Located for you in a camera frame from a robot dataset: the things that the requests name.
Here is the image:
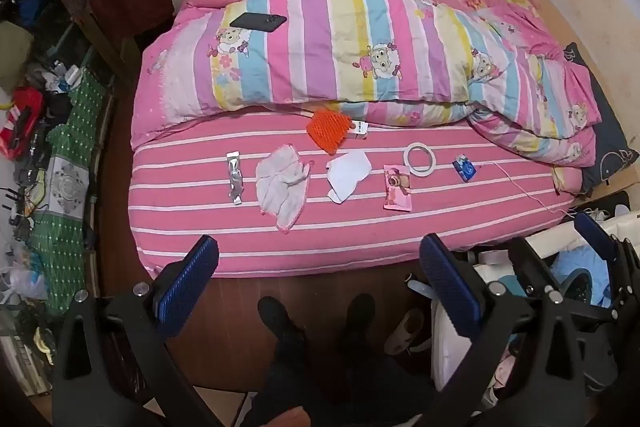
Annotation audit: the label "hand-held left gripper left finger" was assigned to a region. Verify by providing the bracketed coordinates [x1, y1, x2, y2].
[52, 234, 226, 427]

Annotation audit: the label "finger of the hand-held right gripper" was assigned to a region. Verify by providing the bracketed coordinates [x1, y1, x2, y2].
[506, 236, 566, 308]
[574, 212, 640, 308]

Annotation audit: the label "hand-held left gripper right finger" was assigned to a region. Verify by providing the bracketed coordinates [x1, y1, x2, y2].
[419, 233, 588, 427]

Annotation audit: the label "pink bear snack packet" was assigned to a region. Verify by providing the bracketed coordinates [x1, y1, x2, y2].
[382, 163, 414, 211]

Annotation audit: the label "white rag with pink edge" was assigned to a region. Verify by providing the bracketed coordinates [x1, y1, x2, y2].
[255, 144, 312, 234]

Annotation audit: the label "white paper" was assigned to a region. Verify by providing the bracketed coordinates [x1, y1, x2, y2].
[325, 150, 372, 204]

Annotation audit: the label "orange foam net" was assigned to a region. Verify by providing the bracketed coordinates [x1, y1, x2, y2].
[306, 109, 354, 154]

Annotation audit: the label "light blue cloth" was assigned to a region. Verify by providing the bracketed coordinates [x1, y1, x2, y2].
[549, 244, 615, 308]

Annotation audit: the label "grey slipper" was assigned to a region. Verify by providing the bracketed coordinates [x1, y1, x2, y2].
[384, 307, 427, 356]

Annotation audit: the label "person's left black shoe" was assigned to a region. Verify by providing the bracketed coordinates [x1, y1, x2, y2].
[257, 296, 307, 349]

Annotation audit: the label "person's black shoe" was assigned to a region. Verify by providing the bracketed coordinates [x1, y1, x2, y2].
[257, 296, 307, 349]
[345, 293, 377, 344]

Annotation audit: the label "person's right black shoe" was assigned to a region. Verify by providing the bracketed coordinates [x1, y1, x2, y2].
[345, 293, 377, 344]

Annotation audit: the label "dark blue pillow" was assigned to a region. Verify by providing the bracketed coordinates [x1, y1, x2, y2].
[550, 42, 640, 198]

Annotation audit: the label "pale pink clothing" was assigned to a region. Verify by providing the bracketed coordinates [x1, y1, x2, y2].
[492, 351, 519, 404]

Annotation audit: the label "pink striped bed sheet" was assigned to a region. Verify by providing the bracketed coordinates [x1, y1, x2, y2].
[127, 107, 586, 279]

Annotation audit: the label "small blue packet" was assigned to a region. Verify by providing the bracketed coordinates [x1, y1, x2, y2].
[452, 155, 476, 182]

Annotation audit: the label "person's legs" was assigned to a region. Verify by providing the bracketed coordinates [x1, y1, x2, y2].
[244, 332, 437, 427]

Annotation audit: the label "white plastic bag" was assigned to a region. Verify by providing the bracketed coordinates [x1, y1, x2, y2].
[0, 252, 47, 304]

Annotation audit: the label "green patterned cloth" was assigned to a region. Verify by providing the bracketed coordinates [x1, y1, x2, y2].
[27, 67, 114, 316]

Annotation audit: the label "red toy car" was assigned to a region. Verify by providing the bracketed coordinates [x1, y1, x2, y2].
[0, 87, 47, 158]

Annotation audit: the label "black smartphone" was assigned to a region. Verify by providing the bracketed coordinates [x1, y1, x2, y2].
[229, 12, 288, 33]

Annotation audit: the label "pink striped printed quilt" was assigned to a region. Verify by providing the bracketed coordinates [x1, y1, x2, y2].
[131, 0, 601, 168]

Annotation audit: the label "white string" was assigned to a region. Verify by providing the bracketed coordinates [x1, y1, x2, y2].
[480, 161, 576, 214]

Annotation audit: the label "white tape ring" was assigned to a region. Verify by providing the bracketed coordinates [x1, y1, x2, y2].
[403, 141, 437, 177]

